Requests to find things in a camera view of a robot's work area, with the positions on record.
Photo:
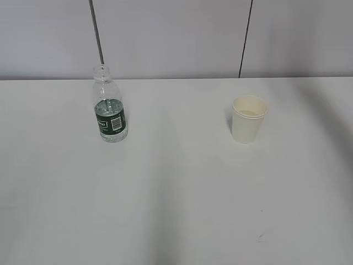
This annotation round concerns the clear water bottle green label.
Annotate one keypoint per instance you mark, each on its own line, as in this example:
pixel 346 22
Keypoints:
pixel 108 106

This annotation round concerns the white paper cup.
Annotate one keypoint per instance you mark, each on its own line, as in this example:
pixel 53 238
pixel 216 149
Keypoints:
pixel 248 115

